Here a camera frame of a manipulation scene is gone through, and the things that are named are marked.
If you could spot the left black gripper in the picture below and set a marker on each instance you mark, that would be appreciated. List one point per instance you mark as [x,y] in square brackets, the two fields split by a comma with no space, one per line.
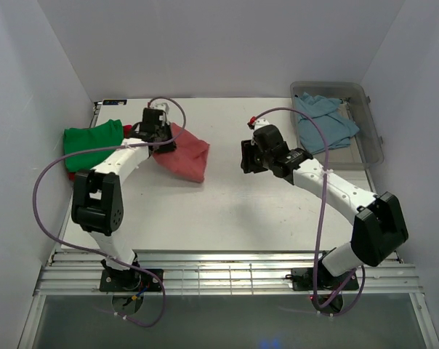
[170,147]

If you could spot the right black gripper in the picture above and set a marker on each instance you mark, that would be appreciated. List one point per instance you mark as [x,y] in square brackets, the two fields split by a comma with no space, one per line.
[248,147]

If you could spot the salmon pink t shirt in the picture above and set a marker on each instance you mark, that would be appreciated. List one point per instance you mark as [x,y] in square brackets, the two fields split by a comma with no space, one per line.
[188,160]

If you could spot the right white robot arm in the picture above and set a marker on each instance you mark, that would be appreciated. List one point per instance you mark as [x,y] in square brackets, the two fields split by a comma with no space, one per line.
[378,223]

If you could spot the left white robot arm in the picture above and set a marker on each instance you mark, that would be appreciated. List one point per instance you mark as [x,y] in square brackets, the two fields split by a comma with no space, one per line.
[97,204]

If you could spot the folded red t shirt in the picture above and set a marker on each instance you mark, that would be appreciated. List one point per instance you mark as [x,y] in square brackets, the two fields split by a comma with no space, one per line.
[71,177]

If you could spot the folded green t shirt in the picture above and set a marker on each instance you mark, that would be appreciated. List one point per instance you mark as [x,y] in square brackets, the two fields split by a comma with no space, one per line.
[88,147]

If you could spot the blue label sticker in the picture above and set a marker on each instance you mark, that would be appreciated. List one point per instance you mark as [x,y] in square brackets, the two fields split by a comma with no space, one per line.
[114,102]

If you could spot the blue t shirt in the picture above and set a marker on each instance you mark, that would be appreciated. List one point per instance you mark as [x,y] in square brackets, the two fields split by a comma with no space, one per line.
[337,129]

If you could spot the clear plastic bin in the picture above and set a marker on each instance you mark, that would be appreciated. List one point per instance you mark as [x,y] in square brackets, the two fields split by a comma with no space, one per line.
[364,148]

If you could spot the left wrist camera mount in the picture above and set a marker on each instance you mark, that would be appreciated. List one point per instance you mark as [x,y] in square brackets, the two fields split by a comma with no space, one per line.
[160,106]

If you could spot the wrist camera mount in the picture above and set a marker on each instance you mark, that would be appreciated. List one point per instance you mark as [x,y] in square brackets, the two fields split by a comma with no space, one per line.
[256,123]
[160,106]

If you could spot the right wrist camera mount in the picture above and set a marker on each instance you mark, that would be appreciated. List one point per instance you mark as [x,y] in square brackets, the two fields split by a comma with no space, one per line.
[256,123]

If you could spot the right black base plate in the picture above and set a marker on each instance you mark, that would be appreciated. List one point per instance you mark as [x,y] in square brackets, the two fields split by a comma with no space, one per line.
[302,280]

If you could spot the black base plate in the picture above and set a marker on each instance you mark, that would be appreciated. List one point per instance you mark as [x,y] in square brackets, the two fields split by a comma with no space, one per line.
[147,280]
[302,280]

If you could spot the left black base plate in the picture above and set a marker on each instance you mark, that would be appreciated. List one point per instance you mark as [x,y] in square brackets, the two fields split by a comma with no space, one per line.
[147,280]

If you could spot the aluminium table frame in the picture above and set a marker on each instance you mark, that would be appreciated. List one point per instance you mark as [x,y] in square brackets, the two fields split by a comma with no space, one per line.
[226,247]

